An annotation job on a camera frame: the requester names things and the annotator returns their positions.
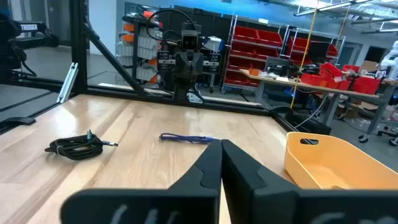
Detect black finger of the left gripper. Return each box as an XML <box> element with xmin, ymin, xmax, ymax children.
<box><xmin>157</xmin><ymin>57</ymin><xmax>190</xmax><ymax>78</ymax></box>
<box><xmin>188</xmin><ymin>57</ymin><xmax>221</xmax><ymax>78</ymax></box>

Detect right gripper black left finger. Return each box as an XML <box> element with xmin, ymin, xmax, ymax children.
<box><xmin>60</xmin><ymin>139</ymin><xmax>223</xmax><ymax>224</ymax></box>

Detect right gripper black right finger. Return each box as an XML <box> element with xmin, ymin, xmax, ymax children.
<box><xmin>221</xmin><ymin>139</ymin><xmax>398</xmax><ymax>224</ymax></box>

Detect purple USB-C cable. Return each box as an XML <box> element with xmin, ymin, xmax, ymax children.
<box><xmin>159</xmin><ymin>133</ymin><xmax>218</xmax><ymax>145</ymax></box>

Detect black USB-C cable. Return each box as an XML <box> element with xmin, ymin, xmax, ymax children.
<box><xmin>44</xmin><ymin>129</ymin><xmax>119</xmax><ymax>161</ymax></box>

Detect rack with white orange bins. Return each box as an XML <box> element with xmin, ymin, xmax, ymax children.
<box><xmin>115</xmin><ymin>9</ymin><xmax>163</xmax><ymax>85</ymax></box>

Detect yellow plastic bin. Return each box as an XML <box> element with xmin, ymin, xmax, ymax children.
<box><xmin>284</xmin><ymin>131</ymin><xmax>398</xmax><ymax>190</ymax></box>

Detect red plastic storage bin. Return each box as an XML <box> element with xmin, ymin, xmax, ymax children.
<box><xmin>300</xmin><ymin>73</ymin><xmax>325</xmax><ymax>86</ymax></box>
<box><xmin>353</xmin><ymin>77</ymin><xmax>381</xmax><ymax>95</ymax></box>
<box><xmin>326</xmin><ymin>79</ymin><xmax>352</xmax><ymax>91</ymax></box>
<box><xmin>319</xmin><ymin>62</ymin><xmax>343</xmax><ymax>79</ymax></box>

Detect silver aluminium extrusion bar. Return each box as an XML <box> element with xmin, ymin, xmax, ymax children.
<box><xmin>56</xmin><ymin>62</ymin><xmax>79</xmax><ymax>104</ymax></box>

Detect wooden workbench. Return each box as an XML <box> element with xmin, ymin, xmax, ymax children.
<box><xmin>239</xmin><ymin>68</ymin><xmax>398</xmax><ymax>144</ymax></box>

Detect black monitor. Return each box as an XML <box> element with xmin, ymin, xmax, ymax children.
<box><xmin>307</xmin><ymin>40</ymin><xmax>331</xmax><ymax>63</ymax></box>

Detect black flat foot plate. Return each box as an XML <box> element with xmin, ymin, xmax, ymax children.
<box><xmin>0</xmin><ymin>116</ymin><xmax>37</xmax><ymax>129</ymax></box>

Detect cardboard box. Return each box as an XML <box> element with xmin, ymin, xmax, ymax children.
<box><xmin>361</xmin><ymin>60</ymin><xmax>379</xmax><ymax>73</ymax></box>

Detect white robot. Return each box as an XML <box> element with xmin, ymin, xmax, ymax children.
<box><xmin>379</xmin><ymin>39</ymin><xmax>398</xmax><ymax>81</ymax></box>

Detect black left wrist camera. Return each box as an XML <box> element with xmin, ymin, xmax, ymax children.
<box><xmin>180</xmin><ymin>22</ymin><xmax>200</xmax><ymax>51</ymax></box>

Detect wire shelf rack, red bins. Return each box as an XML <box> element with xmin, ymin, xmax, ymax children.
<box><xmin>279</xmin><ymin>26</ymin><xmax>346</xmax><ymax>68</ymax></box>
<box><xmin>221</xmin><ymin>15</ymin><xmax>289</xmax><ymax>94</ymax></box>

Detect white loose cable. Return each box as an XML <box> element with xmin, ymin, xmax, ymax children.
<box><xmin>294</xmin><ymin>92</ymin><xmax>330</xmax><ymax>130</ymax></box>

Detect black aluminium table frame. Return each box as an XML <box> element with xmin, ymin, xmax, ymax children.
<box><xmin>0</xmin><ymin>0</ymin><xmax>332</xmax><ymax>136</ymax></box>

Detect yellow hanging cable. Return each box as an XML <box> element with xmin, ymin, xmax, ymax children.
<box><xmin>290</xmin><ymin>0</ymin><xmax>320</xmax><ymax>110</ymax></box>

